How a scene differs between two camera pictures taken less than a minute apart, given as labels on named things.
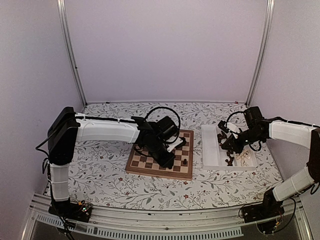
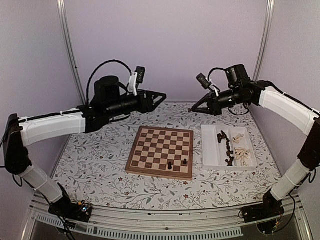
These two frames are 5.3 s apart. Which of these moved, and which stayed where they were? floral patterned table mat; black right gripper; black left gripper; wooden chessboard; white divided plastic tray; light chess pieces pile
Moved: black left gripper; black right gripper
Stayed: white divided plastic tray; floral patterned table mat; wooden chessboard; light chess pieces pile
